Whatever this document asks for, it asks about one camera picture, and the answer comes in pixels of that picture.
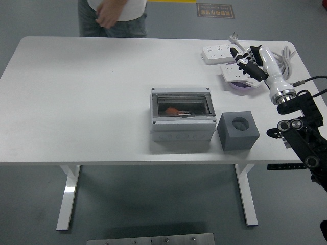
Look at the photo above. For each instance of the person's left hand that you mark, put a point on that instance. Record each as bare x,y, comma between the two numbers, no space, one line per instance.
110,15

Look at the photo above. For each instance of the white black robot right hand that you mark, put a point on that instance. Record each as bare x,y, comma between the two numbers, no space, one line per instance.
270,69

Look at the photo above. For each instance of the transparent hinged box lid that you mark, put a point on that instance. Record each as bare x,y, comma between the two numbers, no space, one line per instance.
182,102

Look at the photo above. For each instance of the grey electrical enclosure box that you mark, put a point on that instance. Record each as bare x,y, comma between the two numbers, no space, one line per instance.
182,127

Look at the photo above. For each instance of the orange cylindrical battery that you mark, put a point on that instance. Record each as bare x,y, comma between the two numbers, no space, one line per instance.
171,110

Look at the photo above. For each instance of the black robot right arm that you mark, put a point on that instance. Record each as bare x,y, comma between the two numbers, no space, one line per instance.
304,137

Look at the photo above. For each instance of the grey cube battery holder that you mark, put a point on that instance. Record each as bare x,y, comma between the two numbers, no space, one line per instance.
238,139

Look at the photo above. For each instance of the person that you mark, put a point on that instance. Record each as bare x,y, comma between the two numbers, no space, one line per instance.
132,23

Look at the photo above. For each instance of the purple round dish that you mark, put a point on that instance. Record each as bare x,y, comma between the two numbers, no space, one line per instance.
241,86

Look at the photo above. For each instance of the white power strip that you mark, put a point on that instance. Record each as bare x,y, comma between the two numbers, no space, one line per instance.
217,53

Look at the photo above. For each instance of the black table control panel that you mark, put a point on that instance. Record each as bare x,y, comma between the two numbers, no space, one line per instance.
286,167

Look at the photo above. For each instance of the white table leg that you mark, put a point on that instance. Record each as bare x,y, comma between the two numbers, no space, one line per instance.
247,196
68,196

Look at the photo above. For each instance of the grey metal plate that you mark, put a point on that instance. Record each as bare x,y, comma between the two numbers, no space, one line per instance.
150,240

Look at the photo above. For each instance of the white wide switch panel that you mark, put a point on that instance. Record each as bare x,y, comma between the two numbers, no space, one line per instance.
253,83

